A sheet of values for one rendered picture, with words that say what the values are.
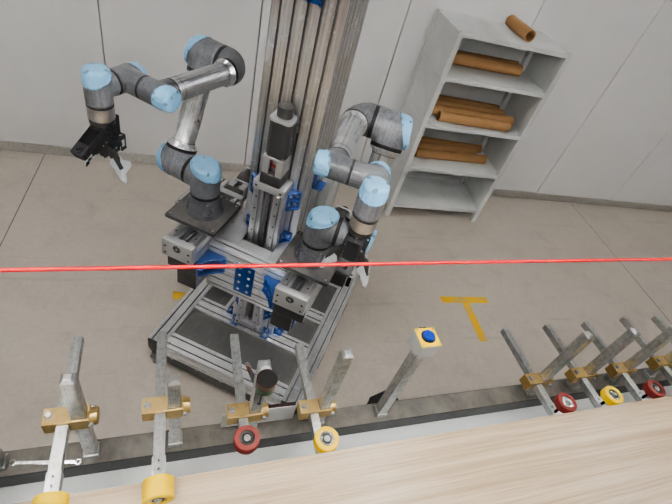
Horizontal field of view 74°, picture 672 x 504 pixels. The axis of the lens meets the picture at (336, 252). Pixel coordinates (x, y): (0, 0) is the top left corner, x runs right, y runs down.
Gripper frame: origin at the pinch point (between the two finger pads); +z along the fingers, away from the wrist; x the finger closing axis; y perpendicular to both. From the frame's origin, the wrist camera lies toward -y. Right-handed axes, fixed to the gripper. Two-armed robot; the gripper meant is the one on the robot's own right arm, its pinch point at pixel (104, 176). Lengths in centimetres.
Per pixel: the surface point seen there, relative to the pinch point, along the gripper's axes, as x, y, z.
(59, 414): -28, -58, 35
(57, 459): -36, -67, 36
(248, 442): -78, -39, 41
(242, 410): -71, -30, 45
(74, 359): -19, -42, 36
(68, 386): -33, -56, 17
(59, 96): 159, 135, 82
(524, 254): -209, 249, 132
